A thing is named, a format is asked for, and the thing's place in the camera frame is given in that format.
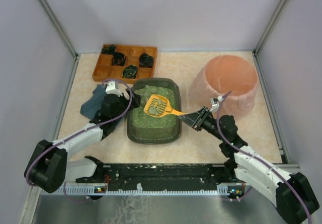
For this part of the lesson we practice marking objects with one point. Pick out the black rolled sock middle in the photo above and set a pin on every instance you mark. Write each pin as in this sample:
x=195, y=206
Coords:
x=118, y=59

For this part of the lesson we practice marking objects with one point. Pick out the green cat litter pellets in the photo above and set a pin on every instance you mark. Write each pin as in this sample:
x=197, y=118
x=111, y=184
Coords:
x=142, y=120

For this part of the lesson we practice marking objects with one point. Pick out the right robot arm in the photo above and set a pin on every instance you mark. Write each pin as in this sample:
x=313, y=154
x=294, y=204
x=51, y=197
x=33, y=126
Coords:
x=290, y=193

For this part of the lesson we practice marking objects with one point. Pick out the orange wooden divided tray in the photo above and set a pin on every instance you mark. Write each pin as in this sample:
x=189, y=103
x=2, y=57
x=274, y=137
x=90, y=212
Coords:
x=104, y=70

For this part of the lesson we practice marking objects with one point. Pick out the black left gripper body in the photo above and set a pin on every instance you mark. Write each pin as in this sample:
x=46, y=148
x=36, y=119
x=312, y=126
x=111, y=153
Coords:
x=131, y=99

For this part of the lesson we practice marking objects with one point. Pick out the dark teal folded cloth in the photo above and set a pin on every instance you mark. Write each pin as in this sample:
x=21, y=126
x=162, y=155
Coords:
x=93, y=104

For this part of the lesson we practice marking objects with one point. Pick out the orange bin with bag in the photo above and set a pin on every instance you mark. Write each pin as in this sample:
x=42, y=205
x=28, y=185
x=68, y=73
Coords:
x=223, y=74

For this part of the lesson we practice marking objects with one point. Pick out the black rolled sock back-left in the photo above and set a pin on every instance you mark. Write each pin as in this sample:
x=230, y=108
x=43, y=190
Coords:
x=108, y=49

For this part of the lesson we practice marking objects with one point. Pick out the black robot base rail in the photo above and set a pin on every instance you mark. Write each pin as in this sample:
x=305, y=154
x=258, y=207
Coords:
x=160, y=177

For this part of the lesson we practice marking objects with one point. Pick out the yellow litter scoop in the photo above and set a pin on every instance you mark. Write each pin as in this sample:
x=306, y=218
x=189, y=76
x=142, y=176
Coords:
x=158, y=106

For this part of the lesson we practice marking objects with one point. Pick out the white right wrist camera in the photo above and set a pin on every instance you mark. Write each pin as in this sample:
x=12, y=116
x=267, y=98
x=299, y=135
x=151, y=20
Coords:
x=215, y=103

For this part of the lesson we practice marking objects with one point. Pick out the black rolled sock right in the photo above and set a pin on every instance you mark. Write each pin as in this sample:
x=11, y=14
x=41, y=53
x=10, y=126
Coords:
x=146, y=60

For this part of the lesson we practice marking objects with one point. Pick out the dark grey litter box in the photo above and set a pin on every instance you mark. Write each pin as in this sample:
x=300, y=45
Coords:
x=152, y=135

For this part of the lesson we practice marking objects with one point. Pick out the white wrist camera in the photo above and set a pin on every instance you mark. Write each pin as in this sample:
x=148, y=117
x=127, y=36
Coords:
x=215, y=103
x=111, y=87

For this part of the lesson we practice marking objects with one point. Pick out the black rolled sock front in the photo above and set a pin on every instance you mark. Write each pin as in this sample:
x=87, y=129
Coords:
x=130, y=72

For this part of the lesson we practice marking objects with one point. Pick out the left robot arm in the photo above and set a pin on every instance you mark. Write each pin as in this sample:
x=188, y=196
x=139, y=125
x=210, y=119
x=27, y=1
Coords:
x=50, y=166

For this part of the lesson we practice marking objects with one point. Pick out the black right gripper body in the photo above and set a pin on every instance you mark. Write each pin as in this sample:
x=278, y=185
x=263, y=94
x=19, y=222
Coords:
x=198, y=119

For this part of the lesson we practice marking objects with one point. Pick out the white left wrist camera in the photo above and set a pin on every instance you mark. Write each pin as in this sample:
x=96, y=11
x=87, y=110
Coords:
x=111, y=87

